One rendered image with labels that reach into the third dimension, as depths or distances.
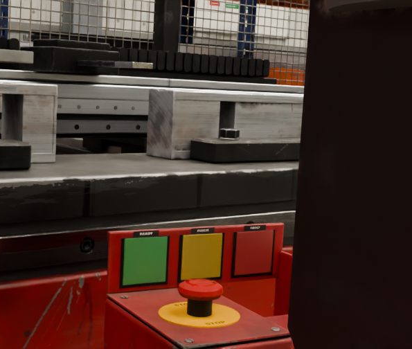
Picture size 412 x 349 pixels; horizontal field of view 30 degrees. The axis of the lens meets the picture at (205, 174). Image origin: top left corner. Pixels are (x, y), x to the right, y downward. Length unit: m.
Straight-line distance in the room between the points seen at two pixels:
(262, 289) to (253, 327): 0.38
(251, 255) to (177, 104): 0.32
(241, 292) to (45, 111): 0.34
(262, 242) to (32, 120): 0.32
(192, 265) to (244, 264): 0.06
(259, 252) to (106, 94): 0.57
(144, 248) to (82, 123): 0.56
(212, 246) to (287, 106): 0.47
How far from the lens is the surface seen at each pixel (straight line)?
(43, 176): 0.83
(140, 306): 0.71
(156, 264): 0.75
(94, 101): 1.28
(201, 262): 0.77
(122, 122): 1.32
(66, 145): 1.60
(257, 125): 1.16
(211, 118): 1.10
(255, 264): 0.81
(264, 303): 1.05
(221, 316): 0.69
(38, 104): 0.94
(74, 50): 1.20
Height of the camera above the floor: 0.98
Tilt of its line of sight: 7 degrees down
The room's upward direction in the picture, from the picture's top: 3 degrees clockwise
